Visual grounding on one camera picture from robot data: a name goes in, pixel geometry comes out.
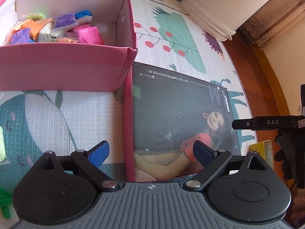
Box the pink box lid with photo print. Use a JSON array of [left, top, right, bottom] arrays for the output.
[[123, 61, 242, 182]]

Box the white charger plug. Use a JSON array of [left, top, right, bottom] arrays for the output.
[[39, 23, 63, 43]]

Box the purple clay packet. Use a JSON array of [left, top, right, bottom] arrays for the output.
[[53, 13, 79, 32], [11, 27, 32, 45]]

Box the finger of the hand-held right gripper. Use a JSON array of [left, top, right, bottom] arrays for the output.
[[232, 117, 256, 130]]

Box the pink cardboard box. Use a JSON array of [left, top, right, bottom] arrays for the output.
[[0, 0, 138, 92]]

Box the pile of colourful clay packets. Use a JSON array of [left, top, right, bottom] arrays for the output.
[[5, 12, 105, 46]]

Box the printed cartoon play mat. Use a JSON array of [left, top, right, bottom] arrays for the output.
[[0, 0, 256, 194]]

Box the person's right hand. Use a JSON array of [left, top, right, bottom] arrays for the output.
[[274, 134, 305, 184]]

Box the stack of white buckets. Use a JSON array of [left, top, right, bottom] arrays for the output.
[[180, 0, 273, 41]]

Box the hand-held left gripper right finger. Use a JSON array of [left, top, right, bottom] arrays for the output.
[[183, 140, 274, 192]]

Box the yellow box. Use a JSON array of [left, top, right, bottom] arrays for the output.
[[249, 141, 274, 172]]

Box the green plastic screw toy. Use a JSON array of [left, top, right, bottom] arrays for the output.
[[0, 185, 13, 219]]

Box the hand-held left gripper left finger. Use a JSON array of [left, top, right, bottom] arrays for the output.
[[31, 140, 120, 192]]

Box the beige patterned curtain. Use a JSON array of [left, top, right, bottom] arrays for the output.
[[239, 0, 305, 52]]

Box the light green clay packet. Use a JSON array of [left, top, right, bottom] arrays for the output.
[[0, 126, 6, 164]]

